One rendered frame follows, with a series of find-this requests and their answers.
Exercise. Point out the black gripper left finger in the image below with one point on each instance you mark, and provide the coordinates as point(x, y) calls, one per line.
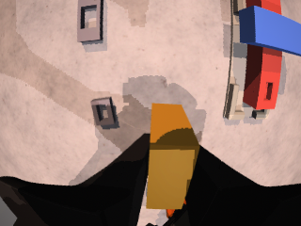
point(111, 197)

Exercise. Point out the red rectangular block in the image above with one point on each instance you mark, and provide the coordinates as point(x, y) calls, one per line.
point(263, 67)

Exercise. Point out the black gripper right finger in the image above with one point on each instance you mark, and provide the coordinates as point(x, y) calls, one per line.
point(221, 196)

